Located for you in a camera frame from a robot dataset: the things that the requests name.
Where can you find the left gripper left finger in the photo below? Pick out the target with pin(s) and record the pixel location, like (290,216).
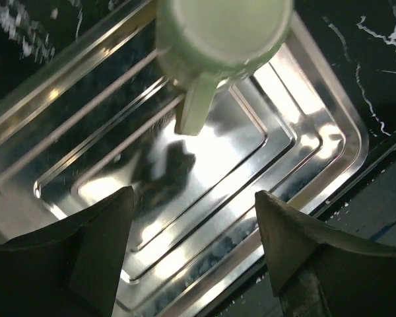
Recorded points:
(71,267)

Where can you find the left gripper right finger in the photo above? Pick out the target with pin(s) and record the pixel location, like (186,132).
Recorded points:
(318,270)

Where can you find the light green mug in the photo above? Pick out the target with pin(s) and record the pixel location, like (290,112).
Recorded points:
(203,46)

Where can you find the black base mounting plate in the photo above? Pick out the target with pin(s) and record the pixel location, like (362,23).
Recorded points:
(366,209)

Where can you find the silver metal tray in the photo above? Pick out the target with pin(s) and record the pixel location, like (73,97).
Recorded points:
(85,110)

